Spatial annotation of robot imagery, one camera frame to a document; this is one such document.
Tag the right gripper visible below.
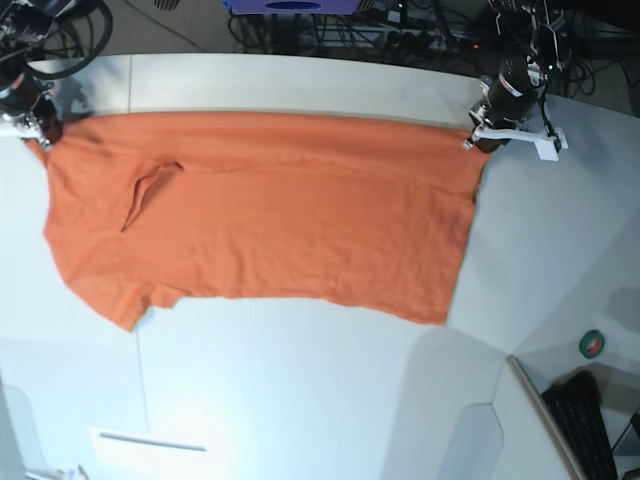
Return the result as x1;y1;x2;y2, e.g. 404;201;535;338
1;70;63;146

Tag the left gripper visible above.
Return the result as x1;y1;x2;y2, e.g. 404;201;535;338
469;57;545;153

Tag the orange t-shirt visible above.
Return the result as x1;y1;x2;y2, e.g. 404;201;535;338
33;112;488;330

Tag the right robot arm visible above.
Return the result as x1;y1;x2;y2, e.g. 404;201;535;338
1;1;113;149

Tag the green tape roll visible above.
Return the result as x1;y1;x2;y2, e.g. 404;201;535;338
578;329;606;359

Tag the white monitor edge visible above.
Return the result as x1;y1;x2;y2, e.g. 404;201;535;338
506;356;586;479

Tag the black keyboard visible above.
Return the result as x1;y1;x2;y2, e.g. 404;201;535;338
542;370;618;480

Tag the white paper label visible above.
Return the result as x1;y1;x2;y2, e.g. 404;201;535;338
90;427;217;479

